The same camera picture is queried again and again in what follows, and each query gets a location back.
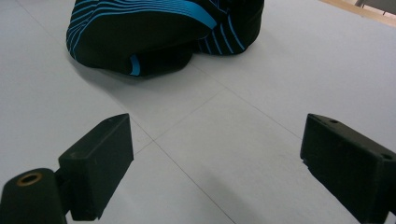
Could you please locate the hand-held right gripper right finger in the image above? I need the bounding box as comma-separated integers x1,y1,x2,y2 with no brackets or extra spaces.
299,113,396,224

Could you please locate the white table mat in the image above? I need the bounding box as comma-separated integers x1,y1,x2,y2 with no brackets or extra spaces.
0,0,396,224

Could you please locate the black cloth with blue stripes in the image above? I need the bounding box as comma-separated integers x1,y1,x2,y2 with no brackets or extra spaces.
65,0,265,77

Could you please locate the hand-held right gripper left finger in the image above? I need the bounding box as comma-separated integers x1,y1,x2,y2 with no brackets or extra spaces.
57,113,135,222

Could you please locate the wooden table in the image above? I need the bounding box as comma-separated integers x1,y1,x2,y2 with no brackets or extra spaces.
319,0,396,29

